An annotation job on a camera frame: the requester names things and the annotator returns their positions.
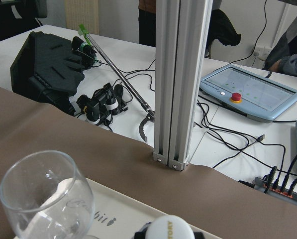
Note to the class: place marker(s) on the cream rabbit tray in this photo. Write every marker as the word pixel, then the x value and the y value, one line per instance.
pixel 118 216

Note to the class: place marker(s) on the usb hub with cables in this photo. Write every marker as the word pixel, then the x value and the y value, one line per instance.
pixel 266 185

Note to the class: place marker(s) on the black foam case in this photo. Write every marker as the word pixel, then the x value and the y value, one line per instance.
pixel 47 71

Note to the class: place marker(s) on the tea bottle white cap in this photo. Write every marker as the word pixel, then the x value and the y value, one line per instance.
pixel 167 227

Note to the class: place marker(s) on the aluminium frame post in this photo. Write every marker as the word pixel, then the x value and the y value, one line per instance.
pixel 181 34

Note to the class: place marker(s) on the seated person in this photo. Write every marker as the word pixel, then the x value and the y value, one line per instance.
pixel 283 58

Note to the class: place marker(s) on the reacher grabber tool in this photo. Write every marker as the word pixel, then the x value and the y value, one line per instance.
pixel 150 113

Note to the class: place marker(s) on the clear wine glass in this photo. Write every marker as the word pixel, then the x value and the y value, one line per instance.
pixel 45 196

